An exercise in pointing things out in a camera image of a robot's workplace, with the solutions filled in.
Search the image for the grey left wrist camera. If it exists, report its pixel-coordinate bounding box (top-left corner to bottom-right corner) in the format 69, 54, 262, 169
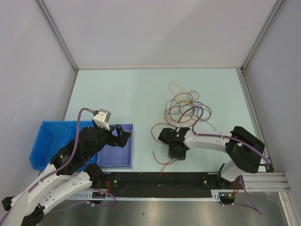
92, 109, 111, 131

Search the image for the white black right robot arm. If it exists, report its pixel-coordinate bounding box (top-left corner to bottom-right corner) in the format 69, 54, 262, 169
158, 126, 269, 189

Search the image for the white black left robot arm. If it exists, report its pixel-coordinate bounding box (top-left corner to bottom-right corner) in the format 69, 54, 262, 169
0, 124, 132, 226

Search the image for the purple plastic bin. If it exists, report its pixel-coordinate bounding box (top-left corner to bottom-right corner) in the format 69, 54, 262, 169
96, 124, 135, 169

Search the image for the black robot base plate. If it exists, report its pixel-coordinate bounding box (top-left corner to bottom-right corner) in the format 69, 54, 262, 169
92, 172, 242, 198

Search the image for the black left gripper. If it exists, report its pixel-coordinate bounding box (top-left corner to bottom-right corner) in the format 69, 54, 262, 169
86, 122, 131, 159

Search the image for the grey slotted cable duct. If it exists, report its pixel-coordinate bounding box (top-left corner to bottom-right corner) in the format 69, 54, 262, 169
68, 189, 223, 202

